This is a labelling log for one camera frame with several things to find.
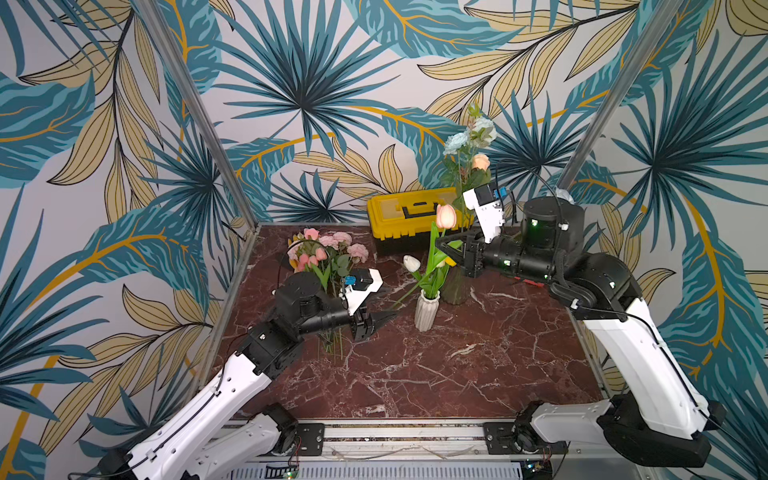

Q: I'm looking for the tulip bouquet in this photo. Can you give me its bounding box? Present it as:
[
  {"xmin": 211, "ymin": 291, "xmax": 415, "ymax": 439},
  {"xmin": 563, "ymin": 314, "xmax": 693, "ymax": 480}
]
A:
[{"xmin": 403, "ymin": 253, "xmax": 456, "ymax": 300}]

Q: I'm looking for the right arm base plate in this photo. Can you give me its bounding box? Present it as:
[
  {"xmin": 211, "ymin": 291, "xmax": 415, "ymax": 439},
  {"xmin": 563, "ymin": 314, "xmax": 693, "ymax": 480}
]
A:
[{"xmin": 482, "ymin": 422, "xmax": 540, "ymax": 455}]

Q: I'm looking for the pink tulip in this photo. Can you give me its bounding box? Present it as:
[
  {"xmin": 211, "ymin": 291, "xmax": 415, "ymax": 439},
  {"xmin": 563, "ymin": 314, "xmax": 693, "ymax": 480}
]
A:
[
  {"xmin": 289, "ymin": 250, "xmax": 319, "ymax": 275},
  {"xmin": 309, "ymin": 246, "xmax": 334, "ymax": 291},
  {"xmin": 394, "ymin": 204, "xmax": 458, "ymax": 306}
]

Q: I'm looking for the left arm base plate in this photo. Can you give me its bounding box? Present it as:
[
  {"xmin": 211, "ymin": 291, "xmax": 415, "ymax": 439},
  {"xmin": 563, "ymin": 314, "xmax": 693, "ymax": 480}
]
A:
[{"xmin": 283, "ymin": 423, "xmax": 326, "ymax": 458}]

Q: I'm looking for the glass vase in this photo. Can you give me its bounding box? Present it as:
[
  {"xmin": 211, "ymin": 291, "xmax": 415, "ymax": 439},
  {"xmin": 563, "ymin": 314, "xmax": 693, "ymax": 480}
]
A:
[{"xmin": 440, "ymin": 266, "xmax": 470, "ymax": 305}]

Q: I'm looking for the white ribbed vase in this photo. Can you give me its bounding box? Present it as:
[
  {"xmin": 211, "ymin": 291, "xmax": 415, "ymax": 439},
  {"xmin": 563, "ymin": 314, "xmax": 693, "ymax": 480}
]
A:
[{"xmin": 414, "ymin": 290, "xmax": 440, "ymax": 332}]

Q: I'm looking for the yellow toolbox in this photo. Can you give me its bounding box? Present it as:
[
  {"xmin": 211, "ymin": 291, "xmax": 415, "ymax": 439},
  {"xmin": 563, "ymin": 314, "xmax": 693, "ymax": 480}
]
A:
[{"xmin": 367, "ymin": 188, "xmax": 456, "ymax": 256}]

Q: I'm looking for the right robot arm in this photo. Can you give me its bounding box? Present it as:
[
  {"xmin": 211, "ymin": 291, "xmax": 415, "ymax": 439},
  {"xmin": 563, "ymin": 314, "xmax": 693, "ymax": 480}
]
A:
[{"xmin": 435, "ymin": 186, "xmax": 726, "ymax": 469}]

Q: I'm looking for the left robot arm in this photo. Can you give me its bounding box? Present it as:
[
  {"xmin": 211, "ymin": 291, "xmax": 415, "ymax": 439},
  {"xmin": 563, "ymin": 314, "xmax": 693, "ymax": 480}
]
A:
[{"xmin": 95, "ymin": 268, "xmax": 397, "ymax": 479}]

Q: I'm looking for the large pink rose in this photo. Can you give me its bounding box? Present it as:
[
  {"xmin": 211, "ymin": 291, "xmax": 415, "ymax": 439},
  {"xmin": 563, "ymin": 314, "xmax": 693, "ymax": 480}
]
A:
[{"xmin": 301, "ymin": 228, "xmax": 322, "ymax": 255}]

